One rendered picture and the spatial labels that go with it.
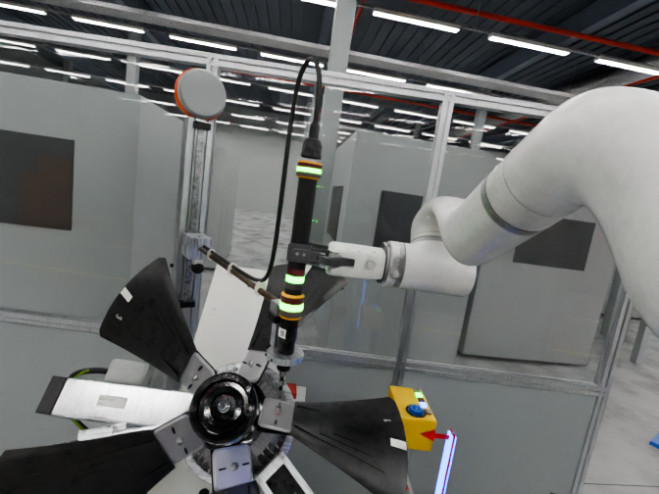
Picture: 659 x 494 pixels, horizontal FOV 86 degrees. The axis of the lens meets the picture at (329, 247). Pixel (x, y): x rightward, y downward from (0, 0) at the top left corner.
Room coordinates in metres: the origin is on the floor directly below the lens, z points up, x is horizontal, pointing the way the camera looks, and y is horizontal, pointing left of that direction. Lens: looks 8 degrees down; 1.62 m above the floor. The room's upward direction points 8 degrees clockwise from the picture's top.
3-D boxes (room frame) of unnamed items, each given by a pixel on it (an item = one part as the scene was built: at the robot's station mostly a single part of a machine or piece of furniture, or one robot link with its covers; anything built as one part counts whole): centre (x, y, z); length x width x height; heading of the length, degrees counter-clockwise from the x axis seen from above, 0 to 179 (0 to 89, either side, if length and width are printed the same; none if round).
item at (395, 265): (0.64, -0.12, 1.51); 0.09 x 0.03 x 0.08; 2
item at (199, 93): (1.21, 0.49, 1.88); 0.17 x 0.15 x 0.16; 92
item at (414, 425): (0.94, -0.30, 1.02); 0.16 x 0.10 x 0.11; 2
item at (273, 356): (0.64, 0.06, 1.35); 0.09 x 0.07 x 0.10; 37
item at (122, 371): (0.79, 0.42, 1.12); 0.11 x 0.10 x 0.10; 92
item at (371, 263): (0.64, -0.05, 1.51); 0.11 x 0.10 x 0.07; 92
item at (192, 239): (1.13, 0.43, 1.40); 0.10 x 0.07 x 0.08; 37
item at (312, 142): (0.63, 0.05, 1.51); 0.04 x 0.04 x 0.46
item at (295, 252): (0.60, 0.04, 1.51); 0.07 x 0.03 x 0.03; 92
